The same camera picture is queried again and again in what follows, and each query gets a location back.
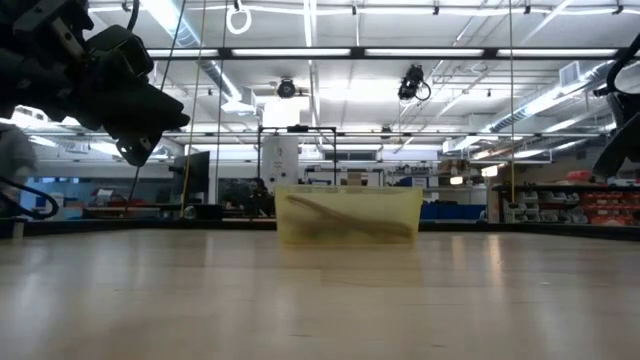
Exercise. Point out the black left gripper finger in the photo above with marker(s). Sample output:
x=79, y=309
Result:
x=155, y=110
x=137, y=150

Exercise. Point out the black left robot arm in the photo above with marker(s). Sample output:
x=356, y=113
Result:
x=30, y=75

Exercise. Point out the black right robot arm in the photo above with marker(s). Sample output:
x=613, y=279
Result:
x=622, y=100

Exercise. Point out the shelf with red bins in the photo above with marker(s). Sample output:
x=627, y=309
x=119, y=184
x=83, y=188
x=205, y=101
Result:
x=600, y=202

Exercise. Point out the black monitor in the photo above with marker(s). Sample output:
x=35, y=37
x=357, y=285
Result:
x=195, y=175

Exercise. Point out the LED light bar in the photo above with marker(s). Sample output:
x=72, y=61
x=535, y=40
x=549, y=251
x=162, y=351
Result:
x=290, y=52
x=182, y=52
x=557, y=52
x=425, y=52

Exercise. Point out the round black ceiling device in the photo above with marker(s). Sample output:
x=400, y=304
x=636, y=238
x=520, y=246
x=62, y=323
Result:
x=286, y=88

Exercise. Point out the blue storage bins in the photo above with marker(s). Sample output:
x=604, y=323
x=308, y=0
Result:
x=450, y=211

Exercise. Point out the yellow plastic bin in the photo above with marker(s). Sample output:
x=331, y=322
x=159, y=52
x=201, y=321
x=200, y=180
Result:
x=350, y=215

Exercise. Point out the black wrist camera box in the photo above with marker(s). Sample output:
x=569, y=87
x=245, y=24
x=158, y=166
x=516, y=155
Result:
x=120, y=50

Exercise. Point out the black overhead frame beam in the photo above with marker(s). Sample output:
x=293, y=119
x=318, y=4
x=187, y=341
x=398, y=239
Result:
x=225, y=52

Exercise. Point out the black table frame rail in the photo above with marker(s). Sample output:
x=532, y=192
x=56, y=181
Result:
x=525, y=229

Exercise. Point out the black background rig frame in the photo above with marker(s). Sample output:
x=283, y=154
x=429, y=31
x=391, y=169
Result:
x=297, y=129

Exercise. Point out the black overhead camera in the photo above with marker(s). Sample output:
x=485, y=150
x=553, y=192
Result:
x=411, y=82

